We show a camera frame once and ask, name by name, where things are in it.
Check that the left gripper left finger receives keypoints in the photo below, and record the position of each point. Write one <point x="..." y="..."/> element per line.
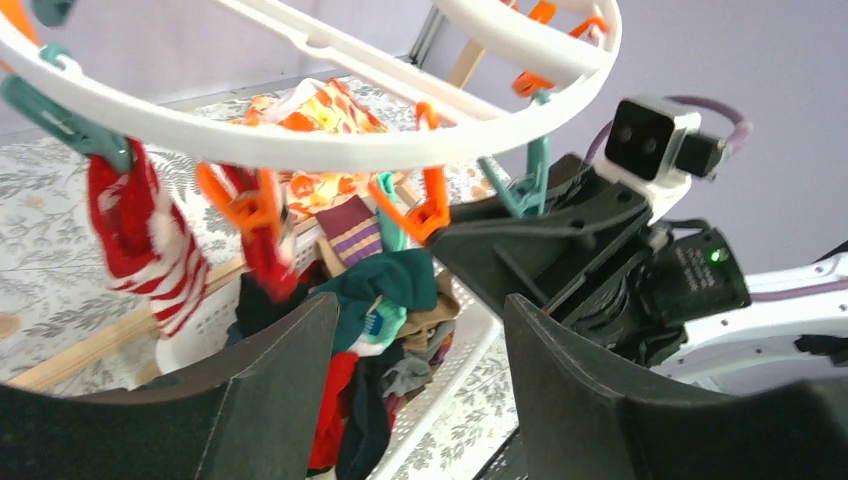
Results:
<point x="246" y="412"/>

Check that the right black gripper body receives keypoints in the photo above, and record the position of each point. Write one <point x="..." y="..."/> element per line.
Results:
<point x="573" y="261"/>

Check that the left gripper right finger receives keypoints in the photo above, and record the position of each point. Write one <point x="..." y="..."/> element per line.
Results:
<point x="586" y="413"/>

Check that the red white striped sock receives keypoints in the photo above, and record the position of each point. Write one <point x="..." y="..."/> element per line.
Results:
<point x="148" y="248"/>

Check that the white round clip hanger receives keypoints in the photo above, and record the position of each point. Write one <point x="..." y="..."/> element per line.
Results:
<point x="476" y="127"/>

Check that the plain red santa sock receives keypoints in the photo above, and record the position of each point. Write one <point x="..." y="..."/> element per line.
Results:
<point x="335" y="409"/>

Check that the red bear christmas sock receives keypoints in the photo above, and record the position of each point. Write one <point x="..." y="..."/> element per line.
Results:
<point x="257" y="208"/>

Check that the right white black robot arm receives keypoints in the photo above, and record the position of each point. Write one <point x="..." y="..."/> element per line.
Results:
<point x="705" y="322"/>

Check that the black sock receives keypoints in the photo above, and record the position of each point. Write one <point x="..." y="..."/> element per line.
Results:
<point x="256" y="311"/>

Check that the white laundry basket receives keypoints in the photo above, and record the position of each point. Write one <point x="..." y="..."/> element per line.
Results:
<point x="446" y="432"/>

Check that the dark green sock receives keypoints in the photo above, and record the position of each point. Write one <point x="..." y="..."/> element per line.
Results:
<point x="405" y="278"/>

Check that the grey sock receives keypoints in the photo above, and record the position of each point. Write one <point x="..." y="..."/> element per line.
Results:
<point x="409" y="374"/>

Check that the tan brown sock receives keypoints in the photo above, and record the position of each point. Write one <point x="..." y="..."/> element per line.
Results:
<point x="415" y="331"/>

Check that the purple striped sock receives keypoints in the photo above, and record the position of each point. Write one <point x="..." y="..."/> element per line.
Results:
<point x="352" y="230"/>

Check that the orange floral cloth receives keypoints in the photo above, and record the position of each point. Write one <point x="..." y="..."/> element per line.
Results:
<point x="314" y="116"/>

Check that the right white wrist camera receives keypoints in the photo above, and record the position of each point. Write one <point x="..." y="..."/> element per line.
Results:
<point x="655" y="146"/>

